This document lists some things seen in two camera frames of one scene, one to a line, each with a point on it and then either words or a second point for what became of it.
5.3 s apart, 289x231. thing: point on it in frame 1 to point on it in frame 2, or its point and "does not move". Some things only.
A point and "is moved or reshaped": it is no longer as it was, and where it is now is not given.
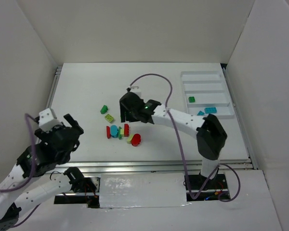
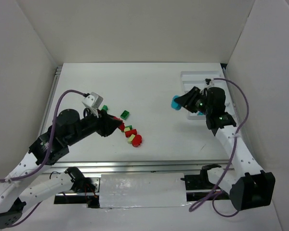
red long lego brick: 126,130 to 129,133
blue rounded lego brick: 114,131 to 175,105
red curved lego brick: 108,132 is moved or reshaped
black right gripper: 127,106 to 192,100
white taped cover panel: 142,190 does not move
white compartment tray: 206,92 does not move
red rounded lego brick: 136,140 does not move
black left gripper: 66,130 to 102,123
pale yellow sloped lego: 129,139 does not move
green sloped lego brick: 104,109 does not move
